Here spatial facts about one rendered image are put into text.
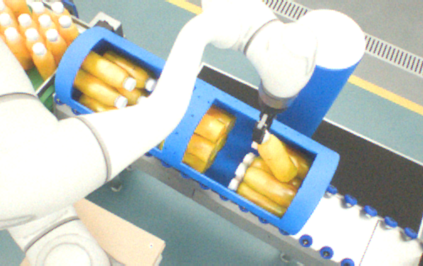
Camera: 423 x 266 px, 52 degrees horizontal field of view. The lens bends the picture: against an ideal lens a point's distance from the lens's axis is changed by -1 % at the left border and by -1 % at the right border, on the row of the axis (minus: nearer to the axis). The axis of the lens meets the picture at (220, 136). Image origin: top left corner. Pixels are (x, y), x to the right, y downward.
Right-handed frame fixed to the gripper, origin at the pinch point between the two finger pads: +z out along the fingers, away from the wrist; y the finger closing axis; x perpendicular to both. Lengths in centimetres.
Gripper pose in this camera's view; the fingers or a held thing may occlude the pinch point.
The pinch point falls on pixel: (262, 130)
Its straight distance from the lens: 119.9
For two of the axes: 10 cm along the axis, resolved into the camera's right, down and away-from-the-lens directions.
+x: -8.6, -4.8, 1.4
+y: 5.0, -7.7, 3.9
